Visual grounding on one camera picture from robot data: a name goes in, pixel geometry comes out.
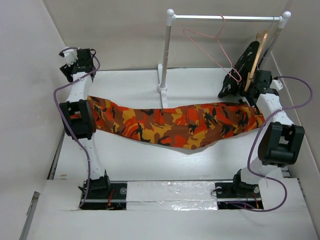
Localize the wooden clothes hanger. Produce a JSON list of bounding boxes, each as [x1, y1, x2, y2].
[[244, 30, 269, 92]]

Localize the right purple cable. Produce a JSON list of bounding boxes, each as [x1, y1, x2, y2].
[[232, 76, 314, 212]]

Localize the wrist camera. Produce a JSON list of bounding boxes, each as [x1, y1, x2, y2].
[[59, 47, 79, 66], [270, 79, 284, 91]]

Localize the orange camouflage trousers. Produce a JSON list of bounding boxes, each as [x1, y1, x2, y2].
[[87, 96, 265, 150]]

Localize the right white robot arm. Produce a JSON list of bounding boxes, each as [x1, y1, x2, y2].
[[231, 70, 305, 197]]

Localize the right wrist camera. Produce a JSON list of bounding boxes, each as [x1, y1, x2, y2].
[[270, 79, 284, 91]]

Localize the white metal clothes rack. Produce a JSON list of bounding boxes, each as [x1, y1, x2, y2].
[[157, 9, 292, 108]]

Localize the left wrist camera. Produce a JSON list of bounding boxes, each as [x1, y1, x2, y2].
[[59, 47, 79, 66]]

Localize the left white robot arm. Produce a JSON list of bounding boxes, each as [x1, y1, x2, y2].
[[58, 47, 112, 200]]

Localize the pink wire hanger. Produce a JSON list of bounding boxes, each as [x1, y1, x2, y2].
[[183, 14, 243, 83]]

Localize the black white patterned garment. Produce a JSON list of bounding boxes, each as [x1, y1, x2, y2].
[[218, 41, 260, 98]]

